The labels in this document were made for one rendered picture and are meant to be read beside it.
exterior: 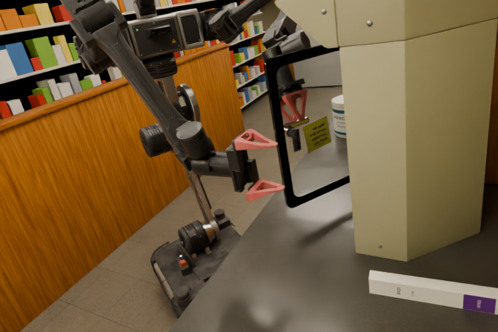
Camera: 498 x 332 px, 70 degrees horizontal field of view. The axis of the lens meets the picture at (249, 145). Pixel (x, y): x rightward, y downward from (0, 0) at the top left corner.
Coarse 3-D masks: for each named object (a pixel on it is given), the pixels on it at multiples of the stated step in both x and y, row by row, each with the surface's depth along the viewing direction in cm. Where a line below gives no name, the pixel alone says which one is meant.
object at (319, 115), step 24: (288, 72) 83; (312, 72) 86; (336, 72) 89; (288, 96) 84; (312, 96) 88; (336, 96) 91; (288, 120) 86; (312, 120) 90; (336, 120) 93; (288, 144) 88; (312, 144) 92; (336, 144) 95; (312, 168) 94; (336, 168) 98
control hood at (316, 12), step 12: (276, 0) 66; (288, 0) 65; (300, 0) 64; (312, 0) 63; (324, 0) 62; (288, 12) 66; (300, 12) 65; (312, 12) 64; (324, 12) 63; (300, 24) 66; (312, 24) 65; (324, 24) 64; (336, 24) 63; (312, 36) 66; (324, 36) 65; (336, 36) 64
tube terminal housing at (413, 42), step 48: (336, 0) 61; (384, 0) 58; (432, 0) 58; (480, 0) 61; (384, 48) 61; (432, 48) 61; (480, 48) 64; (384, 96) 64; (432, 96) 65; (480, 96) 68; (384, 144) 68; (432, 144) 68; (480, 144) 72; (384, 192) 72; (432, 192) 72; (480, 192) 77; (384, 240) 77; (432, 240) 77
